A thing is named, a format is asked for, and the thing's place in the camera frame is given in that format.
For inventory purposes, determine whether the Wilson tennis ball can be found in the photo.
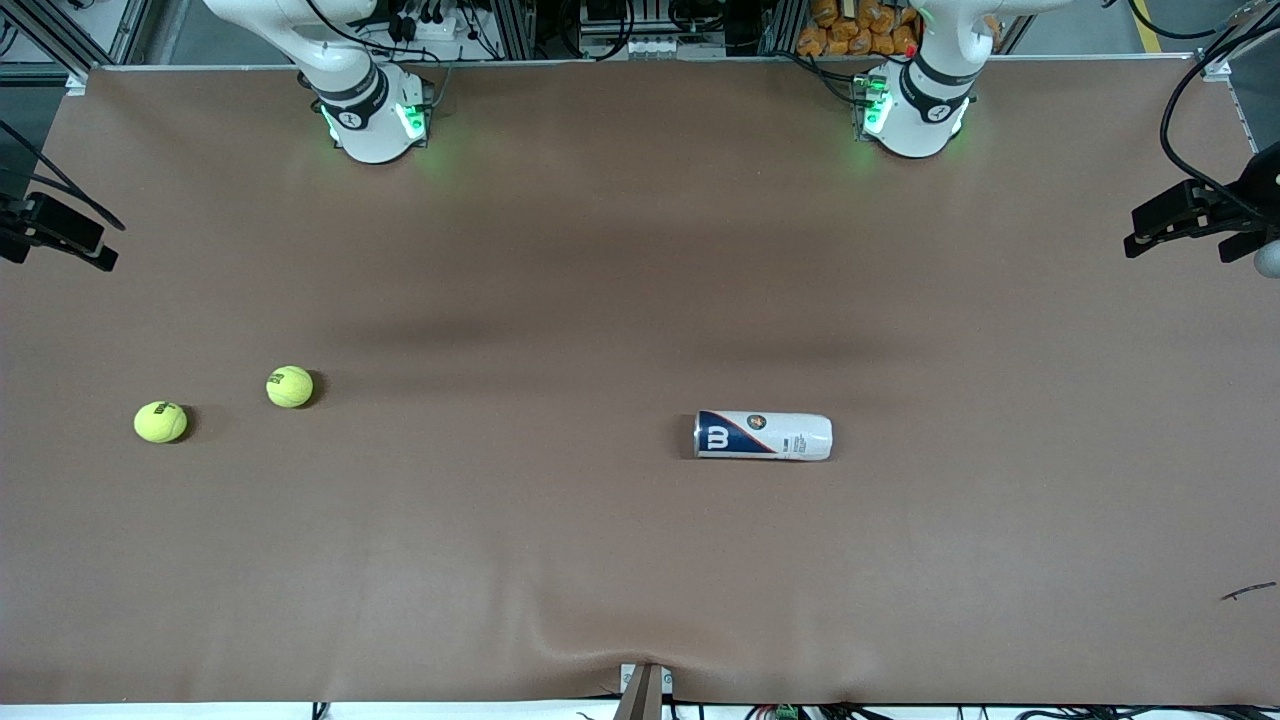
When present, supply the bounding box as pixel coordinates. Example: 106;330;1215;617
133;400;189;444

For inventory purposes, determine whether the Roland Garros tennis ball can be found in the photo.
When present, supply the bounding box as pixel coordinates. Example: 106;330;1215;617
265;365;315;409

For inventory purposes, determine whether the white blue tennis ball can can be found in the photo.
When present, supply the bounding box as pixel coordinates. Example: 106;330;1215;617
693;410;834;462

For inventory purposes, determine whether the orange packets pile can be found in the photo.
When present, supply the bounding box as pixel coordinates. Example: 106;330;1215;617
797;0;921;58

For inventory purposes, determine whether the white power strip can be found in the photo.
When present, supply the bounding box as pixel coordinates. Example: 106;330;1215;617
385;0;471;46

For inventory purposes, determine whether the white breaker row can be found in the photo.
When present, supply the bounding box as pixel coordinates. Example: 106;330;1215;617
580;30;673;61

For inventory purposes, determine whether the brown table mat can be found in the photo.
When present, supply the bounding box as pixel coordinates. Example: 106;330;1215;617
0;55;1280;707

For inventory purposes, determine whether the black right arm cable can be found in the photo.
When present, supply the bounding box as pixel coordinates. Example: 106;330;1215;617
0;118;127;233

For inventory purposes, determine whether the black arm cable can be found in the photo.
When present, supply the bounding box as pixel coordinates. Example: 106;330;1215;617
1158;0;1280;216
0;118;127;233

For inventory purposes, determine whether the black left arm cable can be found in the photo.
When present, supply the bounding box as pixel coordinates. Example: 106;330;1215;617
1158;0;1280;216

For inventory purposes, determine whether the aluminium frame strut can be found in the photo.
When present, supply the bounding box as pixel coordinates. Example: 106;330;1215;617
0;0;153;79
1198;0;1280;81

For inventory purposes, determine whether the metal camera pole bracket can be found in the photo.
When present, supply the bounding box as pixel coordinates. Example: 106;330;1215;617
612;662;675;720

